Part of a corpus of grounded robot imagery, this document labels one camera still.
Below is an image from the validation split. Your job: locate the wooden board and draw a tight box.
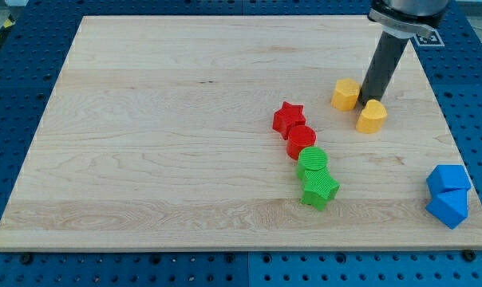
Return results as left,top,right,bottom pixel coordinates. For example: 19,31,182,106
0,16,482,252

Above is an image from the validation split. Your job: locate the green star block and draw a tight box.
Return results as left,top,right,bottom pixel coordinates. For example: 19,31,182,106
300,168,340,211

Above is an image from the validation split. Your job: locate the yellow heart block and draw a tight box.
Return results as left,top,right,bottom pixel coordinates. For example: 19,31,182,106
355,100,388,134

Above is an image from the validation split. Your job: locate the fiducial marker tag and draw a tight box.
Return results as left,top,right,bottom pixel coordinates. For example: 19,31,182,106
413,30,444,47

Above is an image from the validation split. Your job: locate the yellow hexagon block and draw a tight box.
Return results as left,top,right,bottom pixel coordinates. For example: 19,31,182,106
330,78,361,112

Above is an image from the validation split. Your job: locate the upper blue block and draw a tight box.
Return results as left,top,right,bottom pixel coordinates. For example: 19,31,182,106
426,164,472,197

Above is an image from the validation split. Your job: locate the lower blue block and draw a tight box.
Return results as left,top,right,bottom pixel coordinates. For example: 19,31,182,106
425,189,468,230

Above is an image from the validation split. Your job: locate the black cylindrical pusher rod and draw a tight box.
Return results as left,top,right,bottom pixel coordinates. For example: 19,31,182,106
358,31,409,106

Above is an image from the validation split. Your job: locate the red cylinder block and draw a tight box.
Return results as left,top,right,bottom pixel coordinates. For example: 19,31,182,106
286,125,317,160

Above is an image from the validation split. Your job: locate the blue block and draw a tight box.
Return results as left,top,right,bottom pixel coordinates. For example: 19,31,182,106
426,164,472,197
425,189,468,230

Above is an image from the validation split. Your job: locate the red star block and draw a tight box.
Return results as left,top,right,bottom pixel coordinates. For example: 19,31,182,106
272,101,306,140

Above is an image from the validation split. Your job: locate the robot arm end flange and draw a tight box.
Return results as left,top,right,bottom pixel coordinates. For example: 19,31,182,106
368,0,451,39

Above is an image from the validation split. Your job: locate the green cylinder block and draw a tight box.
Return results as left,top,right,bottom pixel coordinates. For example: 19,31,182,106
296,146,328,179

